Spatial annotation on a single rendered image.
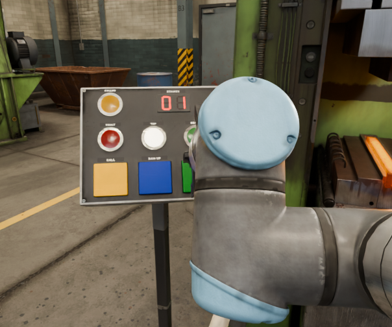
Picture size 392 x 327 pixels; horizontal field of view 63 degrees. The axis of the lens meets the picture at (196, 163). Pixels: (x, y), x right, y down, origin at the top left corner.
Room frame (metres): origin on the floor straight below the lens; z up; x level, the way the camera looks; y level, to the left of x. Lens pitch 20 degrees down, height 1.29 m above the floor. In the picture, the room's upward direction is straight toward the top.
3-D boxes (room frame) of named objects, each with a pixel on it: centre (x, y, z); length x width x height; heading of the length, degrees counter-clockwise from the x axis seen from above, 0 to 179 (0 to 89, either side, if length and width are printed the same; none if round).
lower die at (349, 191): (0.91, -0.52, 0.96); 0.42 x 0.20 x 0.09; 161
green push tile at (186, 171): (0.70, -0.01, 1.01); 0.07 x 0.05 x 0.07; 96
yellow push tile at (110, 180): (0.68, 0.19, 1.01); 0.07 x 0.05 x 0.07; 96
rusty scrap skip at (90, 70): (7.19, 2.50, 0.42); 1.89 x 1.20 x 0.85; 61
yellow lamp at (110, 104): (0.76, 0.20, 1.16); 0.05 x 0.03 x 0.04; 71
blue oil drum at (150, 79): (5.36, 0.67, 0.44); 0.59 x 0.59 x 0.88
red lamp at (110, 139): (0.72, 0.20, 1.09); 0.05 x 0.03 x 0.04; 71
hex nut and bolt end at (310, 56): (0.92, -0.31, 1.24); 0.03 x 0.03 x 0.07; 71
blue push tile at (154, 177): (0.69, 0.09, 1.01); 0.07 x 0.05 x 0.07; 96
